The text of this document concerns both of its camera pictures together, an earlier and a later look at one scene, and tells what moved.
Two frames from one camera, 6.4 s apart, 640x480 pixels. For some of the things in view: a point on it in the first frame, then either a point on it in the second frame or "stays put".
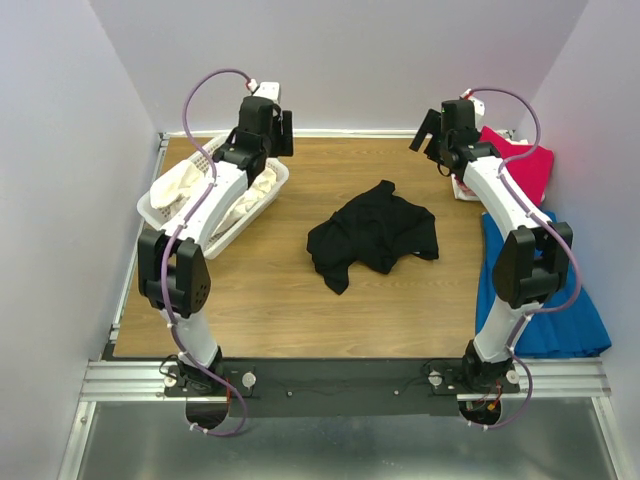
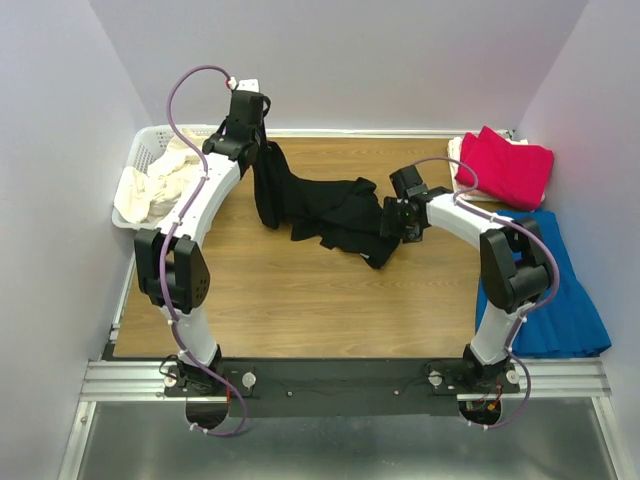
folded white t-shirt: [461, 191] stays put
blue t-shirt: [565, 329] stays put
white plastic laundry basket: [156, 218] to [149, 143]
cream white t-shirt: [177, 185] to [143, 197]
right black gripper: [430, 124] to [389, 225]
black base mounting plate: [342, 387] stays put
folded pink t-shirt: [532, 170] stays put
